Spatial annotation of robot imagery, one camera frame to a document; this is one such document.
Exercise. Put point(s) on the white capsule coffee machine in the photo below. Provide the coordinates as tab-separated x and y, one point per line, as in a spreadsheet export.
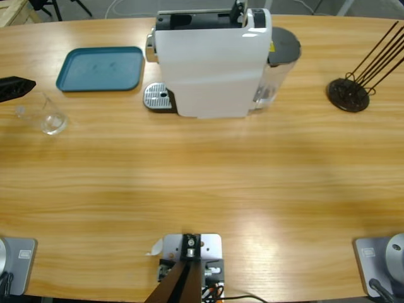
208	69

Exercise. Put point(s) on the white mount plate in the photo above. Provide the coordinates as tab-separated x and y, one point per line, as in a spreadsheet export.
211	244

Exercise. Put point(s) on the dark camera post with bracket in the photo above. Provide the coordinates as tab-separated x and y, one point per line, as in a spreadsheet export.
190	249

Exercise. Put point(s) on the chrome grate drip tray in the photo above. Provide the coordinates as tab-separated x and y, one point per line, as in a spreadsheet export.
156	96

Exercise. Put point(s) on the clear water tank dark lid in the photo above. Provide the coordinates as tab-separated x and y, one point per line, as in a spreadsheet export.
281	75

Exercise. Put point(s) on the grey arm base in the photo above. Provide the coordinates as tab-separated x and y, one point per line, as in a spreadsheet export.
20	265
378	259

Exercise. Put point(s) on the teal plastic tray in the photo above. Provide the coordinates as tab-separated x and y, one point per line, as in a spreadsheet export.
99	69

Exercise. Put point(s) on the black clamp block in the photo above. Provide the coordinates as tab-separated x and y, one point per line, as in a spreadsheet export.
216	269

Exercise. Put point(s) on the black tripod legs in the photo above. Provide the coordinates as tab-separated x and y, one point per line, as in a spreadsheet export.
55	8

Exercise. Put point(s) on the white paper tab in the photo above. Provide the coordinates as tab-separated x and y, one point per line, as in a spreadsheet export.
155	247

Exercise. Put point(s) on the clear glass cup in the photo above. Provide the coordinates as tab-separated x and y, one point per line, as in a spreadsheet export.
55	124

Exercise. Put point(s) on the light wooden crate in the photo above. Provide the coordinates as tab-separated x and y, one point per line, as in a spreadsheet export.
15	11

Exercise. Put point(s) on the black disc capsule rod stand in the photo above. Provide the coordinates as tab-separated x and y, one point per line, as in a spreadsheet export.
348	94

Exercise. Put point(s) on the grey metal frame leg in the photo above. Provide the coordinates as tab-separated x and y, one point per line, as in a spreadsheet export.
346	7

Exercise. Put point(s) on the orange clamp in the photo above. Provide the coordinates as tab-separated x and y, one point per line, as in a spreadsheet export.
214	288

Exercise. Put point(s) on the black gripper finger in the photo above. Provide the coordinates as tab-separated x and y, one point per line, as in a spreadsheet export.
15	88

